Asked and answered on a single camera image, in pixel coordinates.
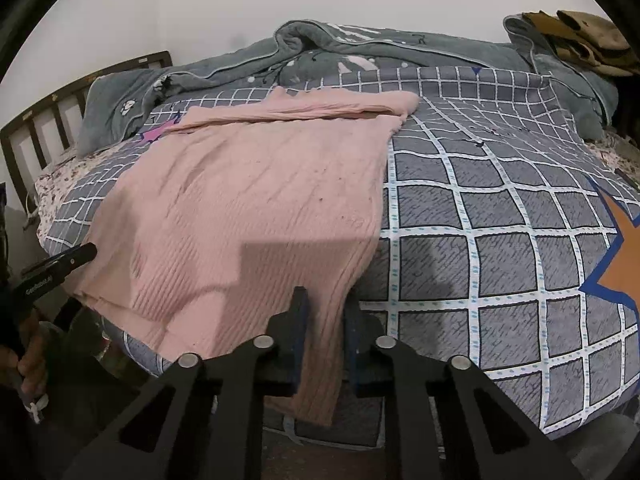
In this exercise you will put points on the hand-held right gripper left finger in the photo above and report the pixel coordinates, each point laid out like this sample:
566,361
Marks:
299,332

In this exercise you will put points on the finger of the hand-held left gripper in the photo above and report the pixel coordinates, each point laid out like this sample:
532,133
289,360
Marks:
75,256

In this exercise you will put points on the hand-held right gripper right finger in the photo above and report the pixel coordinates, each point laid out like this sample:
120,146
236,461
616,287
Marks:
356,350

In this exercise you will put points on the pink knitted sweater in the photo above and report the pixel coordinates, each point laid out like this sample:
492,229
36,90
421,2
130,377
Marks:
240,185

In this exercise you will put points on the brown clothes pile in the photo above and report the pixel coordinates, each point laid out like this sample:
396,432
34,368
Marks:
575,35

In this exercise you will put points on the person's left hand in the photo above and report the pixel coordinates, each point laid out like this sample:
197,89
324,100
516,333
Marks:
31,360

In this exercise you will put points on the dark wooden bed headboard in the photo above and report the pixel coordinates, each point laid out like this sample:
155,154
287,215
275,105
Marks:
15,150

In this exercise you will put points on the grey checked star blanket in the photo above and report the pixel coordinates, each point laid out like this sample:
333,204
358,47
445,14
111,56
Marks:
500,210

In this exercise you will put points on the grey-green fleece blanket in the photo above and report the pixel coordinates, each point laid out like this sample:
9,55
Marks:
350,50

